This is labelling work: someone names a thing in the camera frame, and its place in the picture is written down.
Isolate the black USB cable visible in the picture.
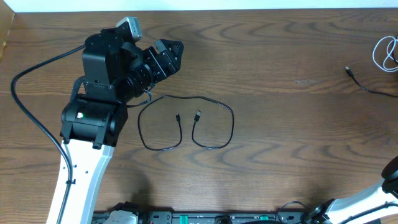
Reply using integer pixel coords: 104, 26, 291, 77
344, 46, 398, 98
137, 95, 235, 152

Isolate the white USB cable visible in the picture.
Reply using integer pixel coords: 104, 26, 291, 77
372, 35, 398, 73

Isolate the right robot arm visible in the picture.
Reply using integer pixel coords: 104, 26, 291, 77
302, 158, 397, 223

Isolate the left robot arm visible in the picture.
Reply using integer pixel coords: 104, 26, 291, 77
47, 28, 184, 223

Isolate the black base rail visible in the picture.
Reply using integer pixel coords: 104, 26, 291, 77
91, 202, 307, 224

